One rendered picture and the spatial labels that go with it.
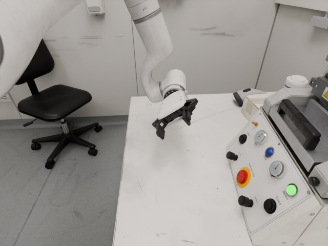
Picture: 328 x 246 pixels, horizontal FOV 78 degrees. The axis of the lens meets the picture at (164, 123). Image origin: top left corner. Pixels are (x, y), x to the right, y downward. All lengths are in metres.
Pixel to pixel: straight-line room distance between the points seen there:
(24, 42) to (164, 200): 0.50
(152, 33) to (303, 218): 0.59
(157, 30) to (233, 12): 1.36
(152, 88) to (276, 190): 0.50
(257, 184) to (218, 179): 0.13
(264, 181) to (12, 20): 0.56
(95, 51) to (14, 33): 1.72
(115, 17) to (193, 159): 1.42
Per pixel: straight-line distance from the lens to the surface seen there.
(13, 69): 0.22
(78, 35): 1.95
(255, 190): 0.60
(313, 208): 0.50
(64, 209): 1.63
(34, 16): 0.30
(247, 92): 1.05
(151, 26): 0.66
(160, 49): 0.68
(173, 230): 0.57
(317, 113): 0.61
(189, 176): 0.67
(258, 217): 0.58
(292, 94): 0.66
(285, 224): 0.53
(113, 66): 1.96
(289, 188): 0.52
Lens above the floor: 1.26
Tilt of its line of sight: 35 degrees down
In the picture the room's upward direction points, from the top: straight up
